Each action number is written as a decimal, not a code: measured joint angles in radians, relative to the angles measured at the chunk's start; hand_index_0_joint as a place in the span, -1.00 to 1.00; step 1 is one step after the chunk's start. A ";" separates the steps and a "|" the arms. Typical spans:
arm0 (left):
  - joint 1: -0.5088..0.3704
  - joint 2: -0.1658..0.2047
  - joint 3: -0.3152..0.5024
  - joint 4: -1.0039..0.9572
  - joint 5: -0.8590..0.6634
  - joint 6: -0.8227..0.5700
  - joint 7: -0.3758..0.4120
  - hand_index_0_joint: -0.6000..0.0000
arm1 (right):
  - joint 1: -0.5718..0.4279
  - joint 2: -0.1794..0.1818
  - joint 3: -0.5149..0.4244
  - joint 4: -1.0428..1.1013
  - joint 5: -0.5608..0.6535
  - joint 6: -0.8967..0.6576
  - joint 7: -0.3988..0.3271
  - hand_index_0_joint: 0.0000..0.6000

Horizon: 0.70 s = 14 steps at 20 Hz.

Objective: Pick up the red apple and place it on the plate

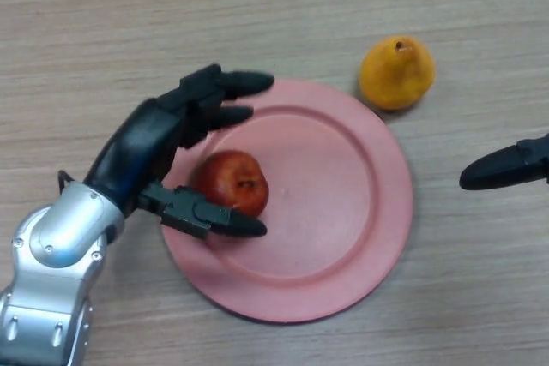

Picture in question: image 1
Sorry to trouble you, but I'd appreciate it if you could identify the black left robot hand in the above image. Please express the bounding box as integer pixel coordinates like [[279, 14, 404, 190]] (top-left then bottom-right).
[[83, 63, 276, 241]]

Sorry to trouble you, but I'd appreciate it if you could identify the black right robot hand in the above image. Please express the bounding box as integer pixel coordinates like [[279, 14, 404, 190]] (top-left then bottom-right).
[[458, 0, 549, 192]]

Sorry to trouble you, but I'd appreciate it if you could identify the red apple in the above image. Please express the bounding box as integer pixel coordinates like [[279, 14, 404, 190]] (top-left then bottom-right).
[[195, 150, 270, 217]]

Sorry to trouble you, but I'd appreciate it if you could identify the pink round plate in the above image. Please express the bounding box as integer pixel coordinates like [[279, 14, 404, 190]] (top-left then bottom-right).
[[160, 78, 415, 325]]

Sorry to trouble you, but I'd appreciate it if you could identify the yellow pear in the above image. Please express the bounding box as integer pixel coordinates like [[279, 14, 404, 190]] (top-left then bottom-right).
[[359, 35, 437, 112]]

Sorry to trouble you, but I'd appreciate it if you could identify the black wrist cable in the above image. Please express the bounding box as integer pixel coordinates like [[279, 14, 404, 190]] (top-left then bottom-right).
[[57, 169, 87, 195]]

